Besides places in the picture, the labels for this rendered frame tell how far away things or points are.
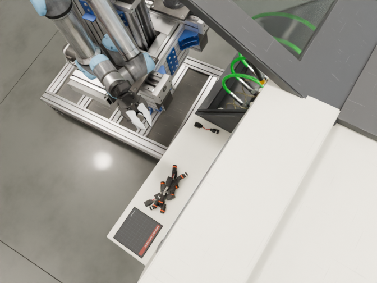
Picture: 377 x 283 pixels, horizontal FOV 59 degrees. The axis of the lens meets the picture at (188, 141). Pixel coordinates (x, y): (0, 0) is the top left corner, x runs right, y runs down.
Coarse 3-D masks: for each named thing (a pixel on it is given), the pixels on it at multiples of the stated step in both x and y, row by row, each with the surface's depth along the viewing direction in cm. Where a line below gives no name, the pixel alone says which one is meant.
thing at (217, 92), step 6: (240, 60) 175; (246, 60) 185; (228, 66) 174; (234, 66) 174; (240, 66) 181; (228, 72) 173; (222, 78) 172; (228, 78) 172; (234, 78) 181; (216, 84) 171; (228, 84) 178; (210, 90) 170; (216, 90) 169; (222, 90) 174; (210, 96) 169; (216, 96) 168; (222, 96) 179; (204, 102) 168; (210, 102) 167; (216, 102) 175; (198, 108) 167; (204, 108) 166; (210, 108) 172
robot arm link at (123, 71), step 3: (120, 69) 131; (123, 69) 130; (120, 72) 129; (123, 72) 129; (126, 72) 129; (123, 75) 129; (126, 75) 129; (129, 75) 129; (123, 78) 129; (126, 78) 129; (129, 78) 130; (132, 81) 132; (108, 93) 132; (111, 96) 134
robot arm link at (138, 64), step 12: (84, 0) 120; (96, 0) 118; (108, 0) 121; (96, 12) 121; (108, 12) 121; (108, 24) 122; (120, 24) 124; (120, 36) 124; (120, 48) 127; (132, 48) 127; (132, 60) 128; (144, 60) 130; (132, 72) 130; (144, 72) 132
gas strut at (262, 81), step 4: (248, 60) 102; (252, 64) 103; (252, 68) 105; (256, 68) 104; (256, 72) 106; (260, 72) 106; (260, 76) 107; (260, 80) 109; (264, 80) 109; (264, 84) 111
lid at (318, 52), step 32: (192, 0) 88; (224, 0) 91; (256, 0) 96; (288, 0) 99; (320, 0) 103; (352, 0) 105; (224, 32) 90; (256, 32) 93; (288, 32) 98; (320, 32) 100; (352, 32) 103; (256, 64) 94; (288, 64) 95; (320, 64) 98; (352, 64) 102; (320, 96) 97
